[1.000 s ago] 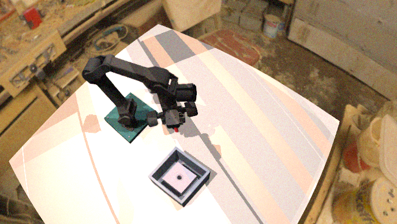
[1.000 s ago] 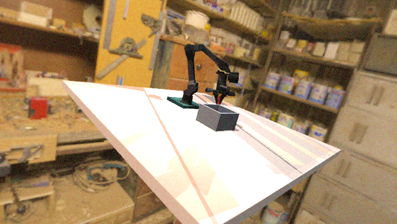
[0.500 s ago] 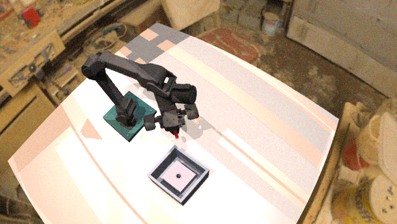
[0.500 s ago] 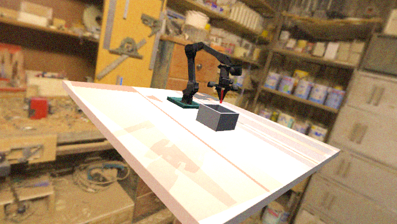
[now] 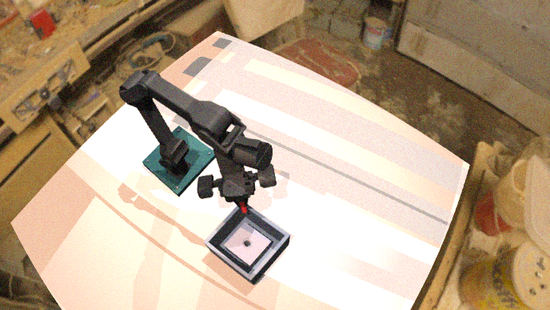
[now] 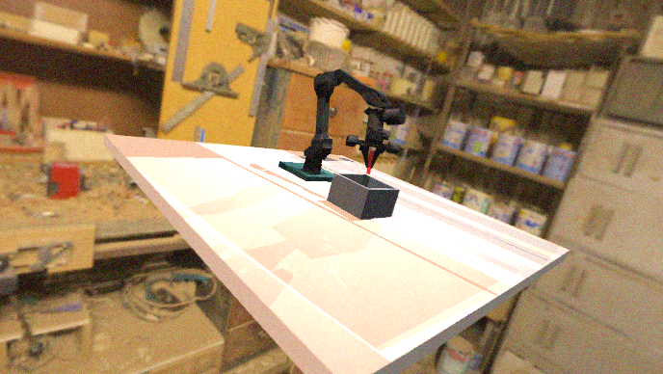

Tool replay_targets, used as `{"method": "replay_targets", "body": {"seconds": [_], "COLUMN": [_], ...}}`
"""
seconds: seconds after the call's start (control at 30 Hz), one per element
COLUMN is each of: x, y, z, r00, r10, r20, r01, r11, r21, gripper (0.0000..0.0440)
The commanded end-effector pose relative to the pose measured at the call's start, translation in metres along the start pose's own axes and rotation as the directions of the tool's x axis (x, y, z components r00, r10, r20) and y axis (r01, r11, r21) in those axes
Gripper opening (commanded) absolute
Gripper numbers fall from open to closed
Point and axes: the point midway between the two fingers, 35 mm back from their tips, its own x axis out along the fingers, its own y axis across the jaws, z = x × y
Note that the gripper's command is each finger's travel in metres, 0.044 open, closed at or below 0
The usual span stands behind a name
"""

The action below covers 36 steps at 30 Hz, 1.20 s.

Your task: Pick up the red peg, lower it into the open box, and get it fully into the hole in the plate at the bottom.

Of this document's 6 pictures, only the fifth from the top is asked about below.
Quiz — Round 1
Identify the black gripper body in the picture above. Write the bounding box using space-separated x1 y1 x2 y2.
197 163 277 199

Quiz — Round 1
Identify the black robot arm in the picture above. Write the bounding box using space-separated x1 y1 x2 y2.
119 69 273 203

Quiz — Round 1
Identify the pale pink square plate with hole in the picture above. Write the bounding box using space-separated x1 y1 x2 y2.
225 223 271 269

